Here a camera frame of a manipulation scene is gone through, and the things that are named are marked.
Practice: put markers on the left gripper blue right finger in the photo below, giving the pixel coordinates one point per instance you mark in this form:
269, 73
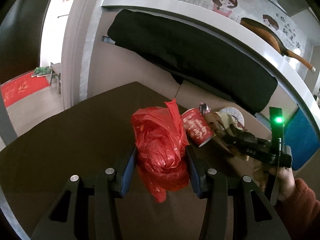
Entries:
198, 170

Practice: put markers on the black hanging cloth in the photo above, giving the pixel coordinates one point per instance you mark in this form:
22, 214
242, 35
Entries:
193, 55

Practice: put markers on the red plastic bag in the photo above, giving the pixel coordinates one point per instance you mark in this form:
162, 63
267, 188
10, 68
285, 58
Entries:
161, 141

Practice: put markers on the small wooden stool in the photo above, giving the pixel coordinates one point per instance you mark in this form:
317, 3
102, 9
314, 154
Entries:
56, 69

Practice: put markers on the red sleeve right forearm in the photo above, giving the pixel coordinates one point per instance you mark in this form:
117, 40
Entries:
300, 212

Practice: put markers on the black refrigerator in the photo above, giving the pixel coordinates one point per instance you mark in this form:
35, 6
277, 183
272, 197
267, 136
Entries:
21, 32

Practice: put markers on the person's right hand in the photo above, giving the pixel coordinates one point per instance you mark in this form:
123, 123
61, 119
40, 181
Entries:
285, 179

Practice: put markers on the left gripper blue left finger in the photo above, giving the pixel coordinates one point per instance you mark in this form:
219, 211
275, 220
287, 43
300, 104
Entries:
125, 167

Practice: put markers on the cream noodle packet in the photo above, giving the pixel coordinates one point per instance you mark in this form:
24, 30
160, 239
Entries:
227, 129

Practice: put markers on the cartoon couple wall sticker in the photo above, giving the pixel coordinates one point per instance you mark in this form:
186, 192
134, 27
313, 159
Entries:
262, 11

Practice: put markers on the silver round cake board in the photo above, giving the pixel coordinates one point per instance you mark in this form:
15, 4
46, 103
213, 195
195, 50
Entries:
234, 112

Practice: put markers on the blue hanging towel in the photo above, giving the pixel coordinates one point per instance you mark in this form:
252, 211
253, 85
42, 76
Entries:
301, 137

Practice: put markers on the red paper cup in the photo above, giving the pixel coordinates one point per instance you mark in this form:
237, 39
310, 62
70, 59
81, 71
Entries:
196, 127

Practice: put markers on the yellow pink snack wrapper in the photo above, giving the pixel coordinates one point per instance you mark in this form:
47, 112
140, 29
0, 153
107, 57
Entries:
204, 108

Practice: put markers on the brown wok with handle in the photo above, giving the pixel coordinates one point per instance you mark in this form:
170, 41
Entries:
273, 40

